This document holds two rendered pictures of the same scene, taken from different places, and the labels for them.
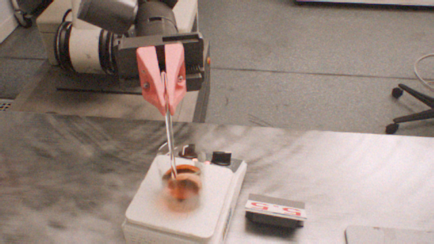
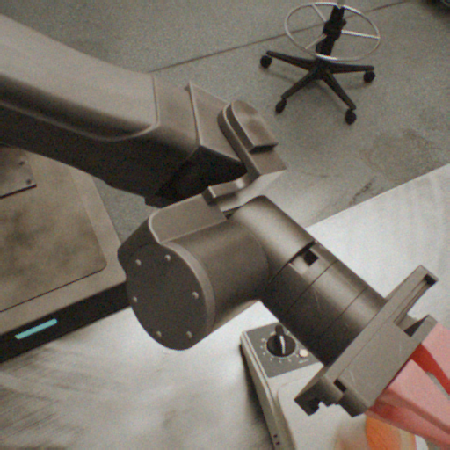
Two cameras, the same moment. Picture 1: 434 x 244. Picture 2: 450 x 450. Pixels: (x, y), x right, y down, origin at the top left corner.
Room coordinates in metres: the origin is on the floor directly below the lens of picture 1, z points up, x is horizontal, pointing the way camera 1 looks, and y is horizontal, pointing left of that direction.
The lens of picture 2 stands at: (0.40, 0.19, 1.25)
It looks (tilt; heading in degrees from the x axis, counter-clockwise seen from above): 58 degrees down; 321
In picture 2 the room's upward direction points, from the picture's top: 7 degrees clockwise
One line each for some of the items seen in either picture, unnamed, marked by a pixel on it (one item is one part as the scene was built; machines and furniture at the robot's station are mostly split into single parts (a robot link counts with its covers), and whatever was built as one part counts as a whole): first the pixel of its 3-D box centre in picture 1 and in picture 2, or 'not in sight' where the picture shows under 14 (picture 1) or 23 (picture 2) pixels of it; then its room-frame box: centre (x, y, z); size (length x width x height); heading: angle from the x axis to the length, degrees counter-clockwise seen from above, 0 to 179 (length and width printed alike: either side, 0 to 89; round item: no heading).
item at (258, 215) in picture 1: (276, 206); not in sight; (0.37, -0.09, 0.77); 0.09 x 0.06 x 0.04; 78
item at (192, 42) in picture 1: (159, 51); (332, 311); (0.42, 0.07, 1.01); 0.10 x 0.07 x 0.07; 100
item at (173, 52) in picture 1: (154, 85); (418, 412); (0.35, 0.07, 1.01); 0.09 x 0.07 x 0.07; 11
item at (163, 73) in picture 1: (171, 145); not in sight; (0.32, 0.05, 0.95); 0.01 x 0.01 x 0.20; 10
